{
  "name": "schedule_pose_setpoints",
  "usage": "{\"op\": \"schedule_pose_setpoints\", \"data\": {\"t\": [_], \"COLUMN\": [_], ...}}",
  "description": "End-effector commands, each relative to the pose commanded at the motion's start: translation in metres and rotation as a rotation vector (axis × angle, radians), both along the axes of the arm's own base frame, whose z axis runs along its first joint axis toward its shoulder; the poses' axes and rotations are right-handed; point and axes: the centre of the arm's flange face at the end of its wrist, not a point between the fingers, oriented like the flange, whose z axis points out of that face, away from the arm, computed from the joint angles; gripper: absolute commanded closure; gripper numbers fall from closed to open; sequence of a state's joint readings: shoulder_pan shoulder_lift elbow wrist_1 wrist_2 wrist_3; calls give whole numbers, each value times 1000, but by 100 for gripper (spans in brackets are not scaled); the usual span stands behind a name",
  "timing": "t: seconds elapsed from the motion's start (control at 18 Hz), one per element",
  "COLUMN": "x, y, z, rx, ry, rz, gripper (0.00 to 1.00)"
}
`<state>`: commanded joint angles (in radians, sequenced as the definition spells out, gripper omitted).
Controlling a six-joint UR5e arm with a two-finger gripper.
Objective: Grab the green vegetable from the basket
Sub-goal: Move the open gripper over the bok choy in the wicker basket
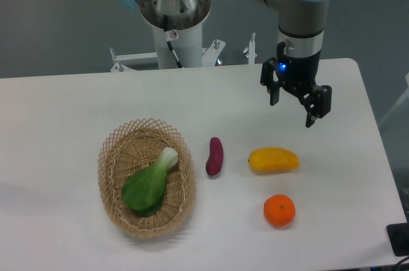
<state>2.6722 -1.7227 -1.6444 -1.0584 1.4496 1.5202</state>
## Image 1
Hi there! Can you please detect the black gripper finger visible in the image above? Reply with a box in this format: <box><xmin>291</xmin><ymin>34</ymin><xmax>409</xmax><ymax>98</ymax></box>
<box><xmin>300</xmin><ymin>84</ymin><xmax>332</xmax><ymax>128</ymax></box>
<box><xmin>260</xmin><ymin>57</ymin><xmax>282</xmax><ymax>106</ymax></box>

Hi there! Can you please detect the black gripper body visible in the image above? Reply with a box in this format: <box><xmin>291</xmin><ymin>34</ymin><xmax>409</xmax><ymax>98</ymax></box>
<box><xmin>275</xmin><ymin>42</ymin><xmax>321</xmax><ymax>96</ymax></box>

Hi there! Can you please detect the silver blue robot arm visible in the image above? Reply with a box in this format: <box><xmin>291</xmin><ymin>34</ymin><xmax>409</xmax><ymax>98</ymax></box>
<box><xmin>117</xmin><ymin>0</ymin><xmax>332</xmax><ymax>127</ymax></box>

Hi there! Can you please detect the woven wicker basket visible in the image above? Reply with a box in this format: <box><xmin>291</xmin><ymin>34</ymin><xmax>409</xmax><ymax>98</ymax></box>
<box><xmin>98</xmin><ymin>118</ymin><xmax>196</xmax><ymax>238</ymax></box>

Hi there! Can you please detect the green bok choy vegetable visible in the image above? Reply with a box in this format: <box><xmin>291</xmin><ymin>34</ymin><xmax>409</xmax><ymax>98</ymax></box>
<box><xmin>121</xmin><ymin>147</ymin><xmax>178</xmax><ymax>217</ymax></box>

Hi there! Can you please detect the yellow mango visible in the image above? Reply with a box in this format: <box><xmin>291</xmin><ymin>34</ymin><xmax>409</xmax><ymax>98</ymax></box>
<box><xmin>248</xmin><ymin>147</ymin><xmax>300</xmax><ymax>174</ymax></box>

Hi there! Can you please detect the purple sweet potato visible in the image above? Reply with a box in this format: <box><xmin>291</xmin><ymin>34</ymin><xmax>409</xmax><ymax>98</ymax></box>
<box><xmin>205</xmin><ymin>137</ymin><xmax>224</xmax><ymax>177</ymax></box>

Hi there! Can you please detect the orange tangerine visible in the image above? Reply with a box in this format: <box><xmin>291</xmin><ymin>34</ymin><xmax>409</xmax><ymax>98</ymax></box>
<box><xmin>263</xmin><ymin>194</ymin><xmax>296</xmax><ymax>227</ymax></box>

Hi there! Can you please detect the black device at table edge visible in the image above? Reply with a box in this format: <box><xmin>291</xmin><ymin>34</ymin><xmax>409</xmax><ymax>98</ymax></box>
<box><xmin>386</xmin><ymin>222</ymin><xmax>408</xmax><ymax>257</ymax></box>

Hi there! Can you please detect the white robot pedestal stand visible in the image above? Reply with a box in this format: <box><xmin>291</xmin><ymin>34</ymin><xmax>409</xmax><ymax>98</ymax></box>
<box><xmin>109</xmin><ymin>26</ymin><xmax>258</xmax><ymax>72</ymax></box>

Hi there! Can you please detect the black cable on pedestal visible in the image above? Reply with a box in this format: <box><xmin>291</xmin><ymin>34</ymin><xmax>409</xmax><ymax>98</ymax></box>
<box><xmin>162</xmin><ymin>15</ymin><xmax>185</xmax><ymax>69</ymax></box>

